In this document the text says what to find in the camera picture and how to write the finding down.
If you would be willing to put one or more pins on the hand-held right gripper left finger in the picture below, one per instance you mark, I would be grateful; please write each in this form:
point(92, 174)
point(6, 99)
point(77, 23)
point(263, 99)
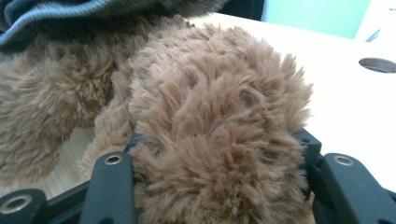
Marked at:
point(134, 143)

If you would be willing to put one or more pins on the grey fuzzy garment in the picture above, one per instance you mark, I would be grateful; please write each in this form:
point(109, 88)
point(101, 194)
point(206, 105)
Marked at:
point(46, 15)

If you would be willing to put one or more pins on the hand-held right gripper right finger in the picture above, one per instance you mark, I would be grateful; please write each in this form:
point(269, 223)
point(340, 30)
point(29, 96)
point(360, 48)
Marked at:
point(311, 149)

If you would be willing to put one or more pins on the brown plush teddy bear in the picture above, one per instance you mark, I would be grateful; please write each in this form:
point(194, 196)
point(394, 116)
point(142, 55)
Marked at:
point(202, 124)

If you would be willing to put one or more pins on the black curtain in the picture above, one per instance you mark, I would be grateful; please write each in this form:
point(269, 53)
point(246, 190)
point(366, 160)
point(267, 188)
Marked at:
point(246, 7)

